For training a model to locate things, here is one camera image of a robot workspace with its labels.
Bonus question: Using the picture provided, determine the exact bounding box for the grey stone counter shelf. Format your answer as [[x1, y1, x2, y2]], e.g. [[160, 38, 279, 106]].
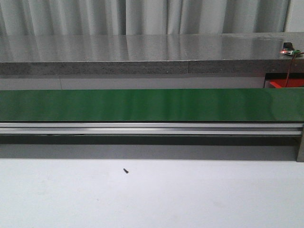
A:
[[0, 32, 304, 75]]

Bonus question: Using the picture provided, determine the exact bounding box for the red plastic tray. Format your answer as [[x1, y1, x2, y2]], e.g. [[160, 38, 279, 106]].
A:
[[269, 79, 304, 88]]

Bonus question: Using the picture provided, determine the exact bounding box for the green conveyor belt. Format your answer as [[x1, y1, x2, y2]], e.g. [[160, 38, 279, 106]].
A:
[[0, 88, 304, 122]]

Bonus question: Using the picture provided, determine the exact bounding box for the black sensor module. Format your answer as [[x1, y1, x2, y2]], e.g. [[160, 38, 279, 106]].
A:
[[283, 42, 294, 50]]

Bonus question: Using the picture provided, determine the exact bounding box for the small green circuit board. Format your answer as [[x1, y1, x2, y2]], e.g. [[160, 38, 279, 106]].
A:
[[280, 48, 304, 56]]

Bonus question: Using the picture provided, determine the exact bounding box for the grey pleated curtain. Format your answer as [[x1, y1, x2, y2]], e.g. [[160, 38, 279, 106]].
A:
[[0, 0, 290, 36]]

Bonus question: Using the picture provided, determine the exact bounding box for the aluminium conveyor frame rail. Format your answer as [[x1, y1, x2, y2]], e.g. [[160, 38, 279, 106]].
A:
[[0, 122, 304, 162]]

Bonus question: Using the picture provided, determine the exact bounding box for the red and black wire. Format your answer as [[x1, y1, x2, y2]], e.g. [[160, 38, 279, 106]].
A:
[[285, 53, 297, 88]]

